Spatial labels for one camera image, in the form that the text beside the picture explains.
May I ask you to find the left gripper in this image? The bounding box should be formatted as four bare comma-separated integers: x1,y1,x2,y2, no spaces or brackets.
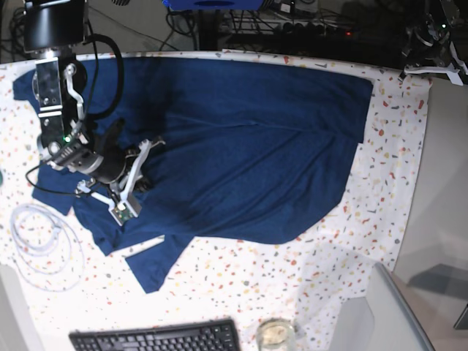
399,42,467,86

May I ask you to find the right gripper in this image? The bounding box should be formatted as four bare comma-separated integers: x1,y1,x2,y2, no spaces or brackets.
75,136,165,224

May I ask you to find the black power strip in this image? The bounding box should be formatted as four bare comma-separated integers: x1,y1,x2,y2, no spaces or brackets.
219,17,353,38

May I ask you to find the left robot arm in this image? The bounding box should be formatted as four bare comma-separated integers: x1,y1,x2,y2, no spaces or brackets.
399,1,467,86

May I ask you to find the glass jar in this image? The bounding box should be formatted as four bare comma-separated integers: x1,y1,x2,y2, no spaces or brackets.
256,318,297,351

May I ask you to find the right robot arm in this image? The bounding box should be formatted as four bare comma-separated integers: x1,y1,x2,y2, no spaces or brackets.
23,1,165,225

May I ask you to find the black keyboard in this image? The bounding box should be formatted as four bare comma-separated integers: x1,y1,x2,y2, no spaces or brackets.
69,319,241,351

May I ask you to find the blue box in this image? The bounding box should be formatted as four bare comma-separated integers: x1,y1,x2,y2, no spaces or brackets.
162,0,273,11

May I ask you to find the terrazzo patterned tablecloth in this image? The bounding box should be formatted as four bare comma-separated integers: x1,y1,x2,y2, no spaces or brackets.
1,50,431,350

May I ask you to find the coiled white cable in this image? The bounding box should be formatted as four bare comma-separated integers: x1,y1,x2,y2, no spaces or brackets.
10,203,87,293

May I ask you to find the dark blue t-shirt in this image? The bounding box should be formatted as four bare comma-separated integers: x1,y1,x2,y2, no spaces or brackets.
33,58,373,293

